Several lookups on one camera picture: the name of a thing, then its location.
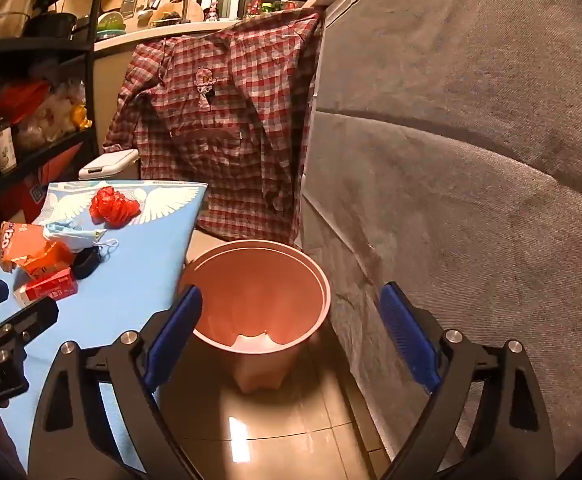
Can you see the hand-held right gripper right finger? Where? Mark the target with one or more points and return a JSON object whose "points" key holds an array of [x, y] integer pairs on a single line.
{"points": [[411, 340]]}

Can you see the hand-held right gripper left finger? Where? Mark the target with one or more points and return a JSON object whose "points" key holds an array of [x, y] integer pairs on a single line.
{"points": [[176, 335]]}

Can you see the orange snack packet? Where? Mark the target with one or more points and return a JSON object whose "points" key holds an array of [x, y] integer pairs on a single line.
{"points": [[26, 250]]}

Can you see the small black case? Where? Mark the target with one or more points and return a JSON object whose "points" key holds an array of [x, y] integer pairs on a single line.
{"points": [[87, 263]]}

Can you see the pink plastic bucket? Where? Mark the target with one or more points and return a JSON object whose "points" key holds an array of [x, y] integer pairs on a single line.
{"points": [[251, 300]]}

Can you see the blue face mask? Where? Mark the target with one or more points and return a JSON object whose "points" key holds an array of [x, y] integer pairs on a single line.
{"points": [[71, 235]]}

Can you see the red white box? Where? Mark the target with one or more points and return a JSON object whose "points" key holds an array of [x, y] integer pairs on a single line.
{"points": [[48, 287]]}

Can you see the orange cardboard box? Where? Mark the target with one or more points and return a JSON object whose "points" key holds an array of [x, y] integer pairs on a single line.
{"points": [[46, 185]]}

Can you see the red crumpled plastic bag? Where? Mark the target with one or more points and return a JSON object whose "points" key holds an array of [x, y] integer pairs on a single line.
{"points": [[116, 206]]}

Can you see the labelled glass jar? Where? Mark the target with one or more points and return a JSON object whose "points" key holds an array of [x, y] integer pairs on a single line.
{"points": [[5, 150]]}

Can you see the white lidded bin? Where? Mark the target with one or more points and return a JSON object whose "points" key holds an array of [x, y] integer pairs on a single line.
{"points": [[108, 164]]}

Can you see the clear plastic bags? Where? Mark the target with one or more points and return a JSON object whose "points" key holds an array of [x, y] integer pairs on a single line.
{"points": [[46, 120]]}

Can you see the yellow packet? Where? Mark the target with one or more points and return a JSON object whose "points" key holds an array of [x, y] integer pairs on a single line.
{"points": [[81, 116]]}

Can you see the red plaid shirt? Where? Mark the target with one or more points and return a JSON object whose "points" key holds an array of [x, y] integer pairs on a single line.
{"points": [[231, 125]]}

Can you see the black shelf rack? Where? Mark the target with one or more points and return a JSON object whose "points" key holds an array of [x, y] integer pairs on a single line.
{"points": [[31, 46]]}

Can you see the black cooking pot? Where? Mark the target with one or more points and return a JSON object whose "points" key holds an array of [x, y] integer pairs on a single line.
{"points": [[51, 24]]}

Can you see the green dish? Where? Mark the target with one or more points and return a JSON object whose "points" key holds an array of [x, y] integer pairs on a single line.
{"points": [[112, 25]]}

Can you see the white kitchen counter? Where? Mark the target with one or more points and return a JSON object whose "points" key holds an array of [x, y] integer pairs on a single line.
{"points": [[171, 30]]}

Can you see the wooden cutting board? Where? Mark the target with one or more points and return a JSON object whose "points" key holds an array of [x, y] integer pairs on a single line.
{"points": [[193, 11]]}

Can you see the pink figurine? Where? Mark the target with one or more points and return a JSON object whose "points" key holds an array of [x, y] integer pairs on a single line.
{"points": [[213, 11]]}

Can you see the red bottles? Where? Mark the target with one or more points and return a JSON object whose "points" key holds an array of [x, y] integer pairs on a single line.
{"points": [[256, 8]]}

